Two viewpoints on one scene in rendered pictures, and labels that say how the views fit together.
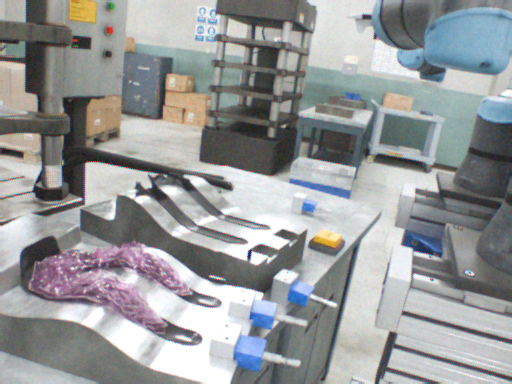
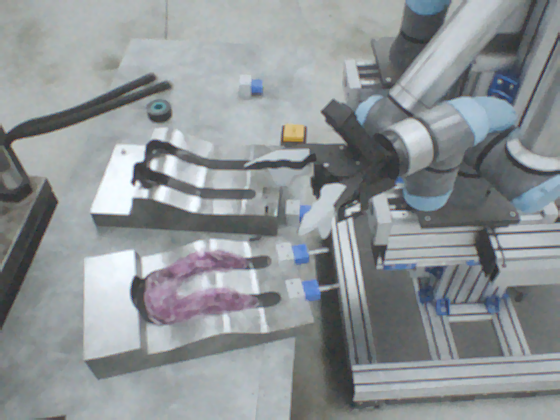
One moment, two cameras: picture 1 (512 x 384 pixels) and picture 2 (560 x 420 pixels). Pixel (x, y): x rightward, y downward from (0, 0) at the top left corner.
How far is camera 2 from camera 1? 0.78 m
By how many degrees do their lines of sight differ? 37
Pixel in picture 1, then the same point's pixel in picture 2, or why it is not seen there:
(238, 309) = (286, 262)
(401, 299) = (388, 230)
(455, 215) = not seen: hidden behind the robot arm
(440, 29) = (414, 199)
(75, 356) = (219, 346)
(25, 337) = (181, 353)
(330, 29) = not seen: outside the picture
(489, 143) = (419, 31)
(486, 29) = (437, 201)
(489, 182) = not seen: hidden behind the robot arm
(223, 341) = (297, 296)
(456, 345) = (423, 241)
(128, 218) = (149, 210)
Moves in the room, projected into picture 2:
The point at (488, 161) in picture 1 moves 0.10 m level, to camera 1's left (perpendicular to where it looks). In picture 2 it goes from (419, 45) to (387, 53)
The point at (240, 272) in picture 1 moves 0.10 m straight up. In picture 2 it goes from (263, 222) to (262, 197)
